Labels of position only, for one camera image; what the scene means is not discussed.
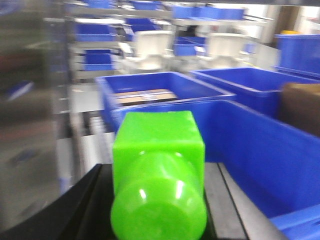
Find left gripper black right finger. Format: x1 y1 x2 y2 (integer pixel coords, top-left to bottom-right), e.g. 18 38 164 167
203 162 287 240

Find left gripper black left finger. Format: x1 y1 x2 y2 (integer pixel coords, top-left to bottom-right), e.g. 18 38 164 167
0 164 116 240

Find green two-stud toy block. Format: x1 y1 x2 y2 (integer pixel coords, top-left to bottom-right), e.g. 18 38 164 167
110 110 207 240

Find near blue plastic bin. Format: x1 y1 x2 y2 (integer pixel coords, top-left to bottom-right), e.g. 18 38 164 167
111 100 320 240

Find blue bin with cardboard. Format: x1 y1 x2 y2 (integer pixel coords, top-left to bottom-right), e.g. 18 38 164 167
95 71 236 131

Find far right blue bin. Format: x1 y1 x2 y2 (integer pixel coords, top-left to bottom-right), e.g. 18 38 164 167
190 67 319 118

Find brown cardboard box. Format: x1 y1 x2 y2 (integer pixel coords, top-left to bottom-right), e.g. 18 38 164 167
278 83 320 137

